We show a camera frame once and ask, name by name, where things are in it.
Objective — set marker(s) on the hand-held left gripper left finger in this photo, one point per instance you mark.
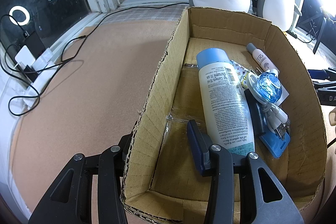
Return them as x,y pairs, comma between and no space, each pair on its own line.
125,145

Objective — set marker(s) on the black power adapter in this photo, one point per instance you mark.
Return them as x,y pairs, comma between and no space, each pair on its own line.
36,44

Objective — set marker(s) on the black tripod stand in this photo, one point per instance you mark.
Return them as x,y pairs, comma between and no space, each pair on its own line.
320,35

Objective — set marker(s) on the person's right hand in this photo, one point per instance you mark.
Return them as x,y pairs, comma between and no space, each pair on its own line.
332,119

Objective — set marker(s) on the white plug charger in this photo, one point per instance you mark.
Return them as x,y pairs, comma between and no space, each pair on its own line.
285,95

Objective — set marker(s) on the black cylinder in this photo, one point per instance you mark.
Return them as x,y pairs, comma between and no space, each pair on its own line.
256,111

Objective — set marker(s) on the checked cloth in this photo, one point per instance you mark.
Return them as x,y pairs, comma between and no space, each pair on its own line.
147,12

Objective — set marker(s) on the black plug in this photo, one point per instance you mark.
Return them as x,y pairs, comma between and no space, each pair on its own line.
29,72

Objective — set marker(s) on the cardboard box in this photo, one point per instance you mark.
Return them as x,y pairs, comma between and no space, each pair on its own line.
168,82

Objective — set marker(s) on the clear blue perfume bottle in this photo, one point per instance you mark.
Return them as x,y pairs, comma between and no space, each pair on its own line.
269,87

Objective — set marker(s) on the white bottle with blue cap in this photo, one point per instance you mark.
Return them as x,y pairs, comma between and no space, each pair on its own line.
223,98

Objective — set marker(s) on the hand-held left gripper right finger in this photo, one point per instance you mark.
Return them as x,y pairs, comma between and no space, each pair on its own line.
195,145

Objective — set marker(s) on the small pink bottle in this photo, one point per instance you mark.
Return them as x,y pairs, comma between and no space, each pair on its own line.
262,60

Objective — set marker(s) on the patterned white tube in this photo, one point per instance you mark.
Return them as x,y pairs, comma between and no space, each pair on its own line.
240,70

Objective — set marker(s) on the blue device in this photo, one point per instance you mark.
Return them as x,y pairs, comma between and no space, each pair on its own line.
275,148

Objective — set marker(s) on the white power strip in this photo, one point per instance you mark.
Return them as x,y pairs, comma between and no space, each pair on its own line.
46,69

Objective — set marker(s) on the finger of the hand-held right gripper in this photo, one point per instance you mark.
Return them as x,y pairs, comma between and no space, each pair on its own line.
325,85
319,74

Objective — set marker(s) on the white power adapter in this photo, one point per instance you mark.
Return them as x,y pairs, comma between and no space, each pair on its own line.
24,57

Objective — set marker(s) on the small black switch box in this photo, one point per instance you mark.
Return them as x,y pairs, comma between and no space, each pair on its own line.
291,34

